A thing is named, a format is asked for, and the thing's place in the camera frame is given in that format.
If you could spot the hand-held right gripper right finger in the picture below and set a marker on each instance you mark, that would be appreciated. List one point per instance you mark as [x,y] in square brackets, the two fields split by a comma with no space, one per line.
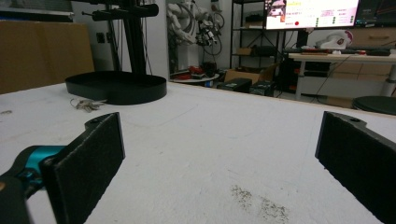
[361,161]

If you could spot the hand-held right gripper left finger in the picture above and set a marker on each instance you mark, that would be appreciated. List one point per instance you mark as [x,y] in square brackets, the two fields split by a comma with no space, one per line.
[84,168]

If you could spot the black round stool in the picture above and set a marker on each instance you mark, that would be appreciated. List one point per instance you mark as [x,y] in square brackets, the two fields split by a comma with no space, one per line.
[376,105]

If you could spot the bunch of silver keys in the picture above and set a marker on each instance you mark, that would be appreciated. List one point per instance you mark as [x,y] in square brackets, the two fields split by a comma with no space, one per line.
[87,105]

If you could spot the black stand with oval tray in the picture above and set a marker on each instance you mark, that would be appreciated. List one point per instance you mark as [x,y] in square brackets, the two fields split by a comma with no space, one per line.
[124,85]

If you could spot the white desk with wooden top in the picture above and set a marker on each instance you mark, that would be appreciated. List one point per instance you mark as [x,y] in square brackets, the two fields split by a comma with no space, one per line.
[342,58]

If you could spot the black keyboard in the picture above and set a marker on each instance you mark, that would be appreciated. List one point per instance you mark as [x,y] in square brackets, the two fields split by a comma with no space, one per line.
[378,53]

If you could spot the brown cardboard panel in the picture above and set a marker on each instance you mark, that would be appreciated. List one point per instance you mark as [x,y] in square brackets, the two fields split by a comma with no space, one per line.
[40,56]

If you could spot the black box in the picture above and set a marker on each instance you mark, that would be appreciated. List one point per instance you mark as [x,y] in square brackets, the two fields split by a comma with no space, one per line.
[235,85]
[262,88]

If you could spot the white and red headset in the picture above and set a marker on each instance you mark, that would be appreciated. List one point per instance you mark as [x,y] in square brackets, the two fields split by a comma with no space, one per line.
[337,39]

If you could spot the wooden drawer cabinet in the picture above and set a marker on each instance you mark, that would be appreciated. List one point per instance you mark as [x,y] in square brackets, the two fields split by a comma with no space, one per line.
[373,36]

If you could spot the round white platform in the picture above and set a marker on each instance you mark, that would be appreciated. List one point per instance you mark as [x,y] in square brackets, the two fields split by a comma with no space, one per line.
[193,80]

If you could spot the open cardboard box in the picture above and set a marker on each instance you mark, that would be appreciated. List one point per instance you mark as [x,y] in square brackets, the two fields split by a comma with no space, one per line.
[243,74]

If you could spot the dark monitor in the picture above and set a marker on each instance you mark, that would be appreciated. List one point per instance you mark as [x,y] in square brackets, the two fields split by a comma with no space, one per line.
[378,12]

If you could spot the large bright monitor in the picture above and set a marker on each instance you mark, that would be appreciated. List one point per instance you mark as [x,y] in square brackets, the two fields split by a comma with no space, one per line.
[311,14]

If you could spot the black metal shelf rack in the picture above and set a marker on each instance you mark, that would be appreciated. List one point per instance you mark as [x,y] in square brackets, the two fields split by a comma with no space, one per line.
[241,37]

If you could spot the white robot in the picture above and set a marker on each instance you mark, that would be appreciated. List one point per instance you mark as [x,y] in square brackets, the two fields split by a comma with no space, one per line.
[186,25]

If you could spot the black wall socket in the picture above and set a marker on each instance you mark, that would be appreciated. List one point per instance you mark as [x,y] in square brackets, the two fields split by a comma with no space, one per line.
[100,37]

